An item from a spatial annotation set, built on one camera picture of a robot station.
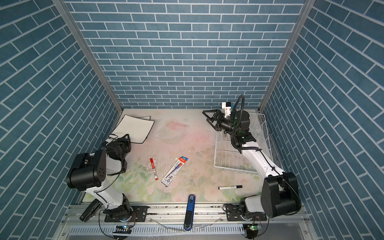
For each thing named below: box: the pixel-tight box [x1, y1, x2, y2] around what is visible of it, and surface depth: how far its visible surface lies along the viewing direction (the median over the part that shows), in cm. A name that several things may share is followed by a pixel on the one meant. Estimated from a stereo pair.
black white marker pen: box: [218, 185, 243, 190], surface depth 84 cm
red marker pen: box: [150, 158, 158, 181], surface depth 90 cm
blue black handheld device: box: [184, 194, 196, 231], surface depth 75 cm
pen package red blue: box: [161, 156, 188, 187], surface depth 88 cm
